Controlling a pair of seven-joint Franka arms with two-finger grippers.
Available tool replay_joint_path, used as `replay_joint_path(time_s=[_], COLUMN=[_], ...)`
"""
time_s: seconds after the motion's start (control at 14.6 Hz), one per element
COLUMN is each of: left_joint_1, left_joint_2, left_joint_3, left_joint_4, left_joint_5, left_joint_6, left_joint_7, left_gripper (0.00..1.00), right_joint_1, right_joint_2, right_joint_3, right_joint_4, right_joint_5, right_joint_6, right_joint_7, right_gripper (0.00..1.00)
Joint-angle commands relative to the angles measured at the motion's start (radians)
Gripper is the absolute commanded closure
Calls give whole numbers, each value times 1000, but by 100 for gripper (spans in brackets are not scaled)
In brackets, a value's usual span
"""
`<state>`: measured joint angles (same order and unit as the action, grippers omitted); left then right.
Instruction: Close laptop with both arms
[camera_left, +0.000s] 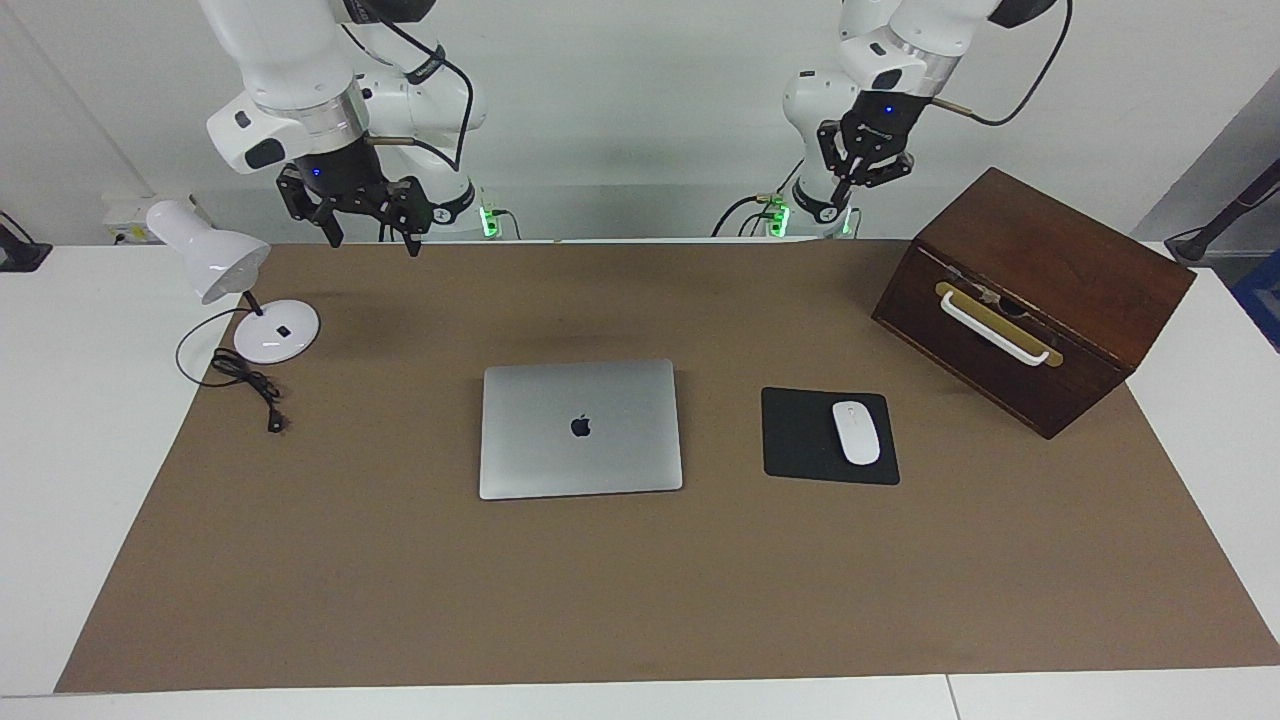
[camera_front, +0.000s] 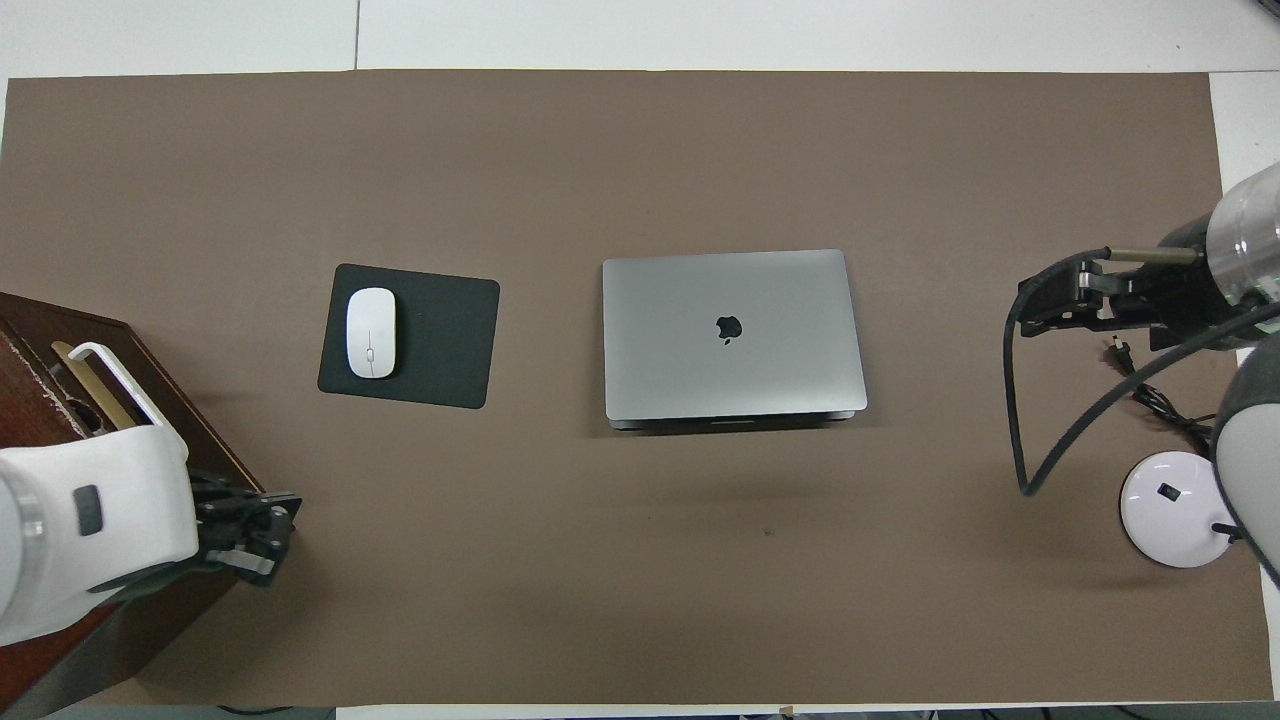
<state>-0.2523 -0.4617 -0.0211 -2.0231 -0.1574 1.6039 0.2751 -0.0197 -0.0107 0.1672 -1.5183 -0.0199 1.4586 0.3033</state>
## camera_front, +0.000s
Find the black mouse pad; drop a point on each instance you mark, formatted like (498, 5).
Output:
(440, 340)

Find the grey laptop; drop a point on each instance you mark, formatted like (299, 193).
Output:
(730, 335)

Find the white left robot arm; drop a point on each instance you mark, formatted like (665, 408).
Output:
(100, 500)

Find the dark brown wooden box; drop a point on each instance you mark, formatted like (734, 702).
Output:
(60, 660)

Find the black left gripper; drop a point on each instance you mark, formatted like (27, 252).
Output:
(225, 515)

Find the white computer mouse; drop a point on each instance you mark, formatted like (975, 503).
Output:
(371, 332)

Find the brown table mat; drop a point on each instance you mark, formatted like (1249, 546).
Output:
(700, 580)

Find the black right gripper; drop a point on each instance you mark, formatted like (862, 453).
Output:
(1165, 300)

